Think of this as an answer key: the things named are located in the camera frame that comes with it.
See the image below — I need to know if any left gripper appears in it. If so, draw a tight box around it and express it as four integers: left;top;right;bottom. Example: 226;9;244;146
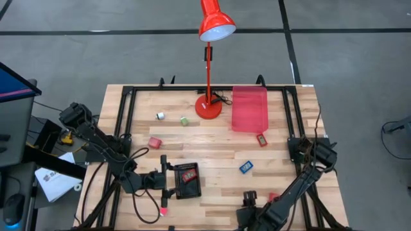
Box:
141;155;180;208

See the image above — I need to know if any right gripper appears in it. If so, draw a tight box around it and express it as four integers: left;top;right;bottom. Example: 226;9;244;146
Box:
236;191;274;231

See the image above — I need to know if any red and white digital timer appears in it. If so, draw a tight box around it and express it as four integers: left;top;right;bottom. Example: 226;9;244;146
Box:
182;169;197;183

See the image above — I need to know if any black mesh basket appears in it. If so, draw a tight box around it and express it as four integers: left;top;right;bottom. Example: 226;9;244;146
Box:
174;162;202;200

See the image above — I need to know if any blue digital timer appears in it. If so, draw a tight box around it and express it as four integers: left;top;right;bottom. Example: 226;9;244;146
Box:
239;160;254;175

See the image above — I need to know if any red desk lamp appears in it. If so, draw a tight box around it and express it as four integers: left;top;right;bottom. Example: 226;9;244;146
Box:
195;0;237;120

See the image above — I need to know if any red translucent plastic tray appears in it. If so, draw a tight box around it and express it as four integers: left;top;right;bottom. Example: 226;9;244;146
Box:
231;85;269;134

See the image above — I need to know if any yellow connector plug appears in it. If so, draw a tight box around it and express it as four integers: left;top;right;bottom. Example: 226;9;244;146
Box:
60;130;74;146

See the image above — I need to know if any white printed paper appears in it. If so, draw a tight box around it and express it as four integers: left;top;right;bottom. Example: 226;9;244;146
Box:
34;152;83;203

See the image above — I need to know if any black bar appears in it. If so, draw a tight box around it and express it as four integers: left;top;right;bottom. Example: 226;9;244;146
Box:
24;144;87;180

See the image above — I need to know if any black box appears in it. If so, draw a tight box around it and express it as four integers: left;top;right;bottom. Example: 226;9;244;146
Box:
33;118;64;154

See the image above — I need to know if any black computer mouse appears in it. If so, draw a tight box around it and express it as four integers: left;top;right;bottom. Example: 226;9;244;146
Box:
2;193;25;227

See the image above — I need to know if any monitor with blue screen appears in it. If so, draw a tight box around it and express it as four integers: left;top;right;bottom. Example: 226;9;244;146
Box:
0;61;42;104

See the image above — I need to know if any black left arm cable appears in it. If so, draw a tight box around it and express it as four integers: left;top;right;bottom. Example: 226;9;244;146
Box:
123;146;161;225

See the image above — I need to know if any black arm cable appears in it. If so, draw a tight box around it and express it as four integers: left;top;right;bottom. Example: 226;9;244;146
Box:
123;146;161;225
290;103;322;231

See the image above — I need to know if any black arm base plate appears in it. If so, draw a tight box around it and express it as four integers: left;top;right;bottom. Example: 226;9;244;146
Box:
85;136;132;163
288;137;335;163

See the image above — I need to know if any black aluminium table frame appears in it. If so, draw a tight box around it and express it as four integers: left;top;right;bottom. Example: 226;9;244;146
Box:
73;83;354;231

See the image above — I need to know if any black lamp cable with switch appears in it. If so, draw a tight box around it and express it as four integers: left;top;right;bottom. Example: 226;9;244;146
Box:
197;90;233;106

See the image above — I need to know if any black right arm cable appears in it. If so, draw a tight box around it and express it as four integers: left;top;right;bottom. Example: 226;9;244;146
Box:
290;103;322;231

